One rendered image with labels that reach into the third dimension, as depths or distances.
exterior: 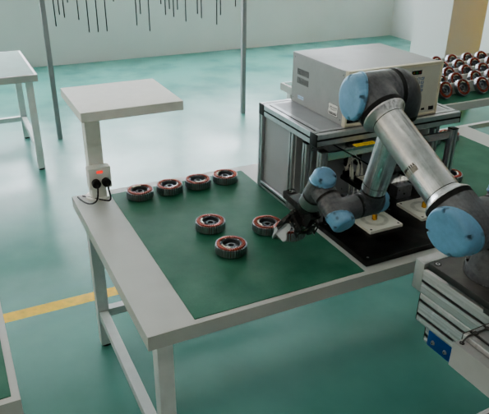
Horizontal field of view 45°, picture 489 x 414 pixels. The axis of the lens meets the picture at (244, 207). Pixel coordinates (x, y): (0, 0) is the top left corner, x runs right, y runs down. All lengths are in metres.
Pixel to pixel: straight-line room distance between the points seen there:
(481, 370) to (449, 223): 0.33
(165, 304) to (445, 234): 0.88
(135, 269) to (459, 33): 4.82
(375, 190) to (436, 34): 4.59
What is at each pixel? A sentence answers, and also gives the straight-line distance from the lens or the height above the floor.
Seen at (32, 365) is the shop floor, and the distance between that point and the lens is 2.88.
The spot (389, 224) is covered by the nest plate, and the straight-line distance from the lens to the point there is 2.27.
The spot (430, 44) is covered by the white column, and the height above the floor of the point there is 0.66.
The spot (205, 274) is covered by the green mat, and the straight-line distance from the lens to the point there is 1.96.
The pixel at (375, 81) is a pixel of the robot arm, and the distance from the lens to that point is 1.52.
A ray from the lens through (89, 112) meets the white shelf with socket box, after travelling 2.09.
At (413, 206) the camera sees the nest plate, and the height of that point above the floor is 0.78.
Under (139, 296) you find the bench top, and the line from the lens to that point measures 1.88.
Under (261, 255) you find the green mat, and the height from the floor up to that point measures 0.75.
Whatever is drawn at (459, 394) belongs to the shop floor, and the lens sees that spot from 2.78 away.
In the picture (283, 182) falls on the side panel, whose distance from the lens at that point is 2.41.
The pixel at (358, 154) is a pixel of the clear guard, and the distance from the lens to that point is 2.11.
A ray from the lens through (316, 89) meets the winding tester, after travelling 2.34.
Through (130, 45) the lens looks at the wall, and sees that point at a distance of 8.42.
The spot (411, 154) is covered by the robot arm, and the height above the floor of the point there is 1.32.
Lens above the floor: 1.82
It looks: 27 degrees down
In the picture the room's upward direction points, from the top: 1 degrees clockwise
